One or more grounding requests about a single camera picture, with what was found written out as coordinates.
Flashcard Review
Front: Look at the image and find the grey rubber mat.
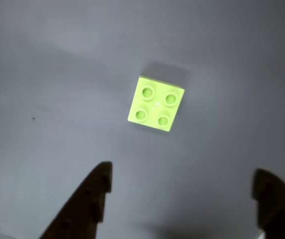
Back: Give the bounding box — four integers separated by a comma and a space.
0, 0, 285, 239

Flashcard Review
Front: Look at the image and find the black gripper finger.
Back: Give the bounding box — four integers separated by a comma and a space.
251, 168, 285, 239
39, 161, 113, 239

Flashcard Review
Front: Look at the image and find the green lego block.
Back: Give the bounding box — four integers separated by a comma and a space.
127, 74, 186, 132

